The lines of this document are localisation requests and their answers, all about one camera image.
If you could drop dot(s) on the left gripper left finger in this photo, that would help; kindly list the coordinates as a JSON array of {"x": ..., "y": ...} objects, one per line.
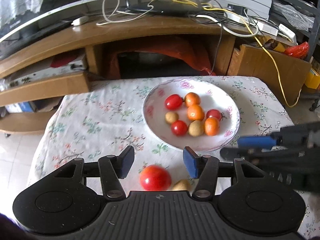
[{"x": 112, "y": 168}]

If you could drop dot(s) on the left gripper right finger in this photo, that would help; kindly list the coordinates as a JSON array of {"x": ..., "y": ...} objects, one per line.
[{"x": 205, "y": 169}]

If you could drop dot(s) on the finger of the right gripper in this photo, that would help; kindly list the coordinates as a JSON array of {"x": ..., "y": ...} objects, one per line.
[
  {"x": 257, "y": 142},
  {"x": 250, "y": 153}
]

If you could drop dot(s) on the tan longan large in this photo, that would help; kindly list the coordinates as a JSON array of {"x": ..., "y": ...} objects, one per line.
[{"x": 196, "y": 128}]

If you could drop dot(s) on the large red tomato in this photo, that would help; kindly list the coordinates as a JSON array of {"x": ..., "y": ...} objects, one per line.
[{"x": 155, "y": 178}]

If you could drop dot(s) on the orange mandarin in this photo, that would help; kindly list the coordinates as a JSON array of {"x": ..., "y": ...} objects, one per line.
[
  {"x": 211, "y": 126},
  {"x": 195, "y": 112},
  {"x": 191, "y": 99}
]

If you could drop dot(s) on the small red tomato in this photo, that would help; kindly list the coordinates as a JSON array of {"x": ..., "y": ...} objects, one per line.
[{"x": 179, "y": 128}]

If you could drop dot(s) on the red tomato with stem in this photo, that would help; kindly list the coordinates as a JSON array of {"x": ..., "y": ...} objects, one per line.
[{"x": 214, "y": 113}]

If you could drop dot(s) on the white floral bowl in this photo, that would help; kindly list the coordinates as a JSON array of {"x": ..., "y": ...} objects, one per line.
[{"x": 212, "y": 97}]

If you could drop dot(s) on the red plastic bag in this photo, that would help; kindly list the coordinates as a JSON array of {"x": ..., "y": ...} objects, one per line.
[{"x": 299, "y": 51}]

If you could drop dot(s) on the cardboard box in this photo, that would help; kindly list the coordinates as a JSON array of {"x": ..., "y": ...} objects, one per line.
[{"x": 284, "y": 75}]

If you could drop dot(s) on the white power strip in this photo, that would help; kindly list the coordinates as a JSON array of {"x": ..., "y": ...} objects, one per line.
[{"x": 264, "y": 24}]

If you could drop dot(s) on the blue white box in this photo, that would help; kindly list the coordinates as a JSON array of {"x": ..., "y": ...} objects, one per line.
[{"x": 28, "y": 107}]

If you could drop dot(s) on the white set-top box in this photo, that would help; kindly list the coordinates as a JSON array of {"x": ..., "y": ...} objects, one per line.
[{"x": 50, "y": 67}]

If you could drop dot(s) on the wooden tv stand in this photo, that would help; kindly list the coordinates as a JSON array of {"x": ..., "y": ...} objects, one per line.
[{"x": 91, "y": 38}]

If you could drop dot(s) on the red cloth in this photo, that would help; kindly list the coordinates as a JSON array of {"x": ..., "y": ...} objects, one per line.
[{"x": 186, "y": 48}]

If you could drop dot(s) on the white small device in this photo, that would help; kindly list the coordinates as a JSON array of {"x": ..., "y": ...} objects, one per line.
[{"x": 80, "y": 21}]

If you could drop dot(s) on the black router box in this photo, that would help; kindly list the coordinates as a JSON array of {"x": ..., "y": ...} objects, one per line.
[{"x": 166, "y": 8}]

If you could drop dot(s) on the black television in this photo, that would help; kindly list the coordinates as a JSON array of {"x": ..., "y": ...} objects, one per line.
[{"x": 37, "y": 7}]

